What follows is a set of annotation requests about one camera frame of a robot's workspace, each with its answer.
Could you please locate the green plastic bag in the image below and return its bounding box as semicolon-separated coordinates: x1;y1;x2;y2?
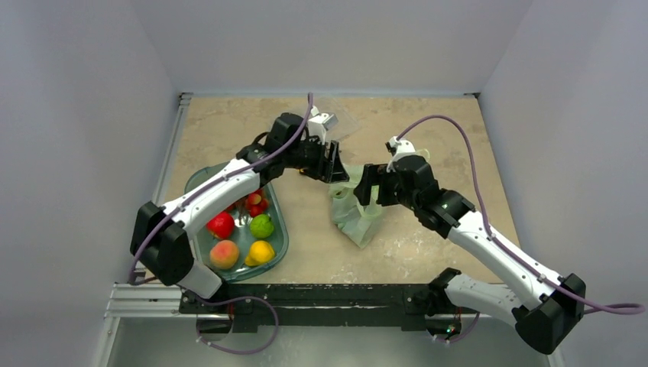
329;148;431;250

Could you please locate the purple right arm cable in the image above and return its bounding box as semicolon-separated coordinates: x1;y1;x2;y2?
394;114;646;344

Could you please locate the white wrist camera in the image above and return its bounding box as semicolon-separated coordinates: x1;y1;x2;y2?
306;106;339;145
386;136;416;172

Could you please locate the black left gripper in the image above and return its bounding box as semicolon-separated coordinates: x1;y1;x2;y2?
283;135;348;183

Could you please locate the red fake lychee bunch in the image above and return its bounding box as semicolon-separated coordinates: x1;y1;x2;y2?
225;189;270;218

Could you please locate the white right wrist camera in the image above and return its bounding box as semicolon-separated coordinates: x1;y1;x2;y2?
386;136;416;172

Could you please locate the black aluminium base frame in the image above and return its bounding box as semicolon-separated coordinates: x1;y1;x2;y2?
93;93;565;367

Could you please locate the yellow fake lemon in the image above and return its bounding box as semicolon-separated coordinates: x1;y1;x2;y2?
244;240;276;267

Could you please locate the teal plastic tray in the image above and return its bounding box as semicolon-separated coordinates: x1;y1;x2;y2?
190;183;289;283

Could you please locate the clear plastic screw box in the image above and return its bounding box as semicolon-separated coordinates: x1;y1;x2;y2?
314;96;360;142

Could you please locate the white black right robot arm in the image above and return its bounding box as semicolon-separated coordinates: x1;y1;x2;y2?
354;155;586;355

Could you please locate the red fake apple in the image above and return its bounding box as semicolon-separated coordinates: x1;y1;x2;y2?
206;212;236;240

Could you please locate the orange fake peach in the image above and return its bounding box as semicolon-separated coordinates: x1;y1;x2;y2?
209;240;240;270

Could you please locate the green fake guava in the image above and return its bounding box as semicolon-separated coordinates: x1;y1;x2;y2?
248;214;275;239

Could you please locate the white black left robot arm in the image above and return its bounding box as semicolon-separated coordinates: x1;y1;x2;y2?
130;110;348;313

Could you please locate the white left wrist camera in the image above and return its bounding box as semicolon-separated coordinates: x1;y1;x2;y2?
306;106;339;145

